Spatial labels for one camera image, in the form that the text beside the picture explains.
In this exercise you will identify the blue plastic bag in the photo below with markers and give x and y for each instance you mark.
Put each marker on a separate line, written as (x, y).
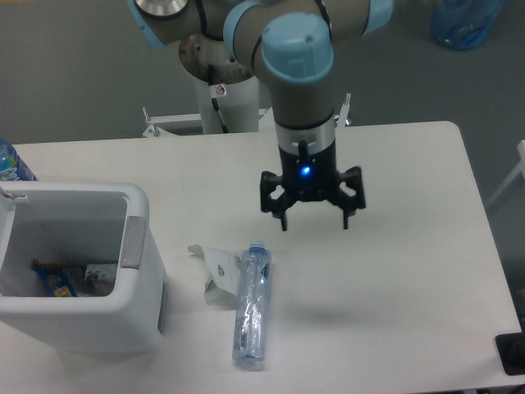
(464, 25)

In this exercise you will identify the white paper wrapper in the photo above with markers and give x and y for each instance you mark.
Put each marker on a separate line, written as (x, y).
(223, 266)

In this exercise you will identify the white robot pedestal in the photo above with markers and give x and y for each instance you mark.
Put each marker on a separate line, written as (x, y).
(227, 92)

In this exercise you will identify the white pedestal foot bracket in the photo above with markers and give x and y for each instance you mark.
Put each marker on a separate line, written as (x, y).
(191, 124)

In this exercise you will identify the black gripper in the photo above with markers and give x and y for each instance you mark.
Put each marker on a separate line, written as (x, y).
(312, 178)

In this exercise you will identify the blue snack wrapper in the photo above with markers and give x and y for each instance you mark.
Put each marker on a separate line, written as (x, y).
(56, 279)

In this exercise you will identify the blue labelled bottle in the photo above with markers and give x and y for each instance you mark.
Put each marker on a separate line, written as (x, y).
(13, 168)

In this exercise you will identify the silver foil wrapper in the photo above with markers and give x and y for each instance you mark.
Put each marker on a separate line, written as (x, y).
(105, 272)

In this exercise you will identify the black device at edge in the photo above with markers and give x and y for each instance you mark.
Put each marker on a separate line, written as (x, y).
(511, 350)

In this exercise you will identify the white trash can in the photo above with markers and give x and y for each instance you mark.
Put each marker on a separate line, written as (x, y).
(74, 225)

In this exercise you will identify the white frame at right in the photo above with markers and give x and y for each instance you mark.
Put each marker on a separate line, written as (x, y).
(511, 183)

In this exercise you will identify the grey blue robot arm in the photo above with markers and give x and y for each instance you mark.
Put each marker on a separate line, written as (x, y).
(288, 46)

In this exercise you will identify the clear plastic bottle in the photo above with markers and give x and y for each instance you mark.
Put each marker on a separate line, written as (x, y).
(252, 306)

